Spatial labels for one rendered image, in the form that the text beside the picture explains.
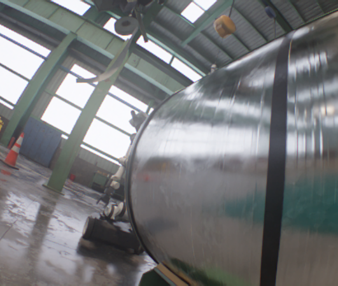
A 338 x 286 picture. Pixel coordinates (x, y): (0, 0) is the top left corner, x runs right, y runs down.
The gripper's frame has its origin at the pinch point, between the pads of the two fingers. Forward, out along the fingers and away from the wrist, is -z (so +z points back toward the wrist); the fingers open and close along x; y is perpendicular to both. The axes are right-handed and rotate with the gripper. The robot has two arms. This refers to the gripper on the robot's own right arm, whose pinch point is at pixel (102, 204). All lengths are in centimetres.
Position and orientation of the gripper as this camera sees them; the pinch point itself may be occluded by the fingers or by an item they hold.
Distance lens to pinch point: 200.2
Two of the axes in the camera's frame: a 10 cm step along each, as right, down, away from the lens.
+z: 4.3, -7.8, 4.5
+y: 7.9, 0.8, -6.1
